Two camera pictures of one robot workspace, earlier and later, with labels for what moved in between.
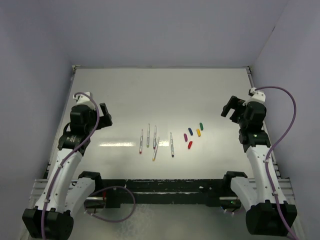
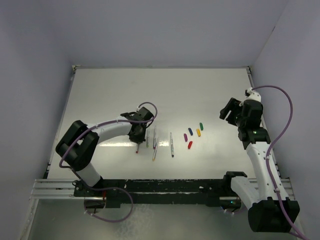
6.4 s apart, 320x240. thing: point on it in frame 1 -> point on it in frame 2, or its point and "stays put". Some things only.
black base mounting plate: [195, 192] stays put
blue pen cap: [190, 131] stays put
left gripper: [104, 121] -> [138, 139]
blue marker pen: [171, 145] stays put
